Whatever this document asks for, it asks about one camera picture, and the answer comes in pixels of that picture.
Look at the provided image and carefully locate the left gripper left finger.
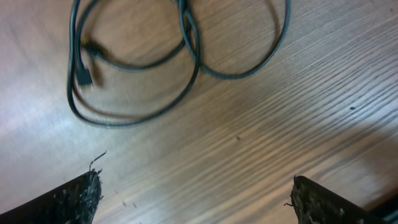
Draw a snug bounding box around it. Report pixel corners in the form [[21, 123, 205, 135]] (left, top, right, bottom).
[[1, 169, 103, 224]]

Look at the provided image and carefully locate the thin black USB cable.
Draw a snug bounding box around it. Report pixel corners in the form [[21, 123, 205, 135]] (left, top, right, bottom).
[[177, 0, 292, 80]]

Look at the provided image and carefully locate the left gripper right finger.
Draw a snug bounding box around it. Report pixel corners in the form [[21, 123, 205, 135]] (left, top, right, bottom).
[[290, 175, 387, 224]]

